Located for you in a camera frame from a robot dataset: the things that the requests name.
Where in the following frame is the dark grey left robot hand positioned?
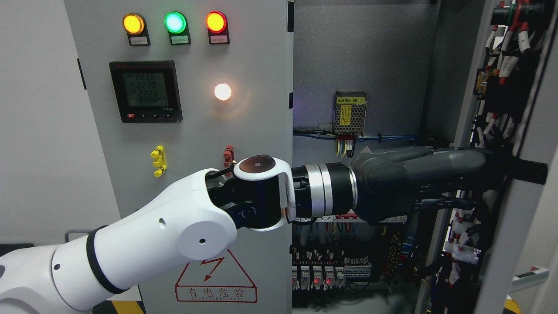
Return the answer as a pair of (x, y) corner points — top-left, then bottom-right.
(351, 146), (548, 225)

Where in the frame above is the grey cabinet door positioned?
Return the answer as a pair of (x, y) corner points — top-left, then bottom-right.
(414, 0), (558, 314)
(65, 0), (293, 314)

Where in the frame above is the red indicator light left door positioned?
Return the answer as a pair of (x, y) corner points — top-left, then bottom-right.
(205, 10), (231, 44)

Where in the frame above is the green indicator light left door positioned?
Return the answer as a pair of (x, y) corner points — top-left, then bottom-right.
(164, 11), (191, 45)

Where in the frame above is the yellow indicator light left door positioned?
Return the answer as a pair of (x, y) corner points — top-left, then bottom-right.
(122, 12), (151, 47)

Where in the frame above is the metal mesh power supply module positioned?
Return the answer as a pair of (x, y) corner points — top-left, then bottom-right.
(332, 91), (368, 134)

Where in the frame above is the relay and terminal row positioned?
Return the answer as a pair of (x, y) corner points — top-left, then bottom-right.
(289, 245), (380, 291)

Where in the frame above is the white indicator light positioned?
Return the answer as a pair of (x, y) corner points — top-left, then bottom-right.
(214, 83), (232, 101)

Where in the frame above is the red electric hazard warning sticker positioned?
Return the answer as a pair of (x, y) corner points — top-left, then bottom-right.
(175, 250), (259, 303)

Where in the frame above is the black digital power meter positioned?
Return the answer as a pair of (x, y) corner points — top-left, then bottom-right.
(109, 60), (183, 123)

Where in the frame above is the black box at left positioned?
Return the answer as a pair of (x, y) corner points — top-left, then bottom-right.
(0, 243), (34, 257)

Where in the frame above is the red terminal post block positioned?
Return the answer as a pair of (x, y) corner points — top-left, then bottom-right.
(223, 145), (236, 168)

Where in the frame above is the yellow terminal post block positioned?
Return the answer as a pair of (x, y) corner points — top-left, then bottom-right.
(150, 145), (167, 177)

